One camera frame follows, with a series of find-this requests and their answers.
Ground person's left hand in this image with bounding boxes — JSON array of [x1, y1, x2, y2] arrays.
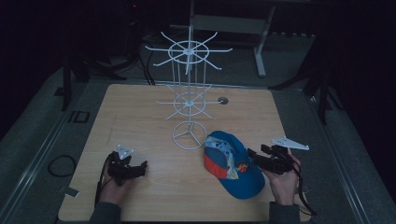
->
[[98, 167, 135, 206]]

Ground black rectangular floor frame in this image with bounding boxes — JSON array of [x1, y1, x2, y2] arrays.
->
[[67, 110, 91, 124]]

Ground grey metal desk frame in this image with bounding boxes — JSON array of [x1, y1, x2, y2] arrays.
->
[[189, 0, 278, 78]]

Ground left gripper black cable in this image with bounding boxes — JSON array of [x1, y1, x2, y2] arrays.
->
[[93, 153, 114, 207]]

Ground blue and orange cap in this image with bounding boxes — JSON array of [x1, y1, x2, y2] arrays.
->
[[203, 130, 266, 201]]

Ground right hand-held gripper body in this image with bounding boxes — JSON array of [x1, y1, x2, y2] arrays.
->
[[260, 136, 311, 175]]

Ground black floor cables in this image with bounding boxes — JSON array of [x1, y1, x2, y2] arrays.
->
[[135, 50, 157, 86]]

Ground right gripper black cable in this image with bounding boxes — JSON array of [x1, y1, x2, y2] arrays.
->
[[288, 153, 318, 217]]

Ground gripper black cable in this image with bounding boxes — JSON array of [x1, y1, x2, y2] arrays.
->
[[93, 153, 114, 207], [288, 153, 318, 217]]

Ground black cable loop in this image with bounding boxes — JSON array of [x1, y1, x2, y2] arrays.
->
[[47, 154, 78, 178]]

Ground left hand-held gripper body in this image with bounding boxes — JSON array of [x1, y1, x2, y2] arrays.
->
[[106, 144, 141, 187]]

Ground person's right hand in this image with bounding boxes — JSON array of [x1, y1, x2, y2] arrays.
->
[[264, 148, 303, 206]]

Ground black metal stand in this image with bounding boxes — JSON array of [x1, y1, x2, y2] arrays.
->
[[268, 35, 345, 126], [60, 50, 127, 112]]

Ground white wire display rack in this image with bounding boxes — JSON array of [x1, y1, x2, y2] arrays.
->
[[145, 26, 233, 151]]

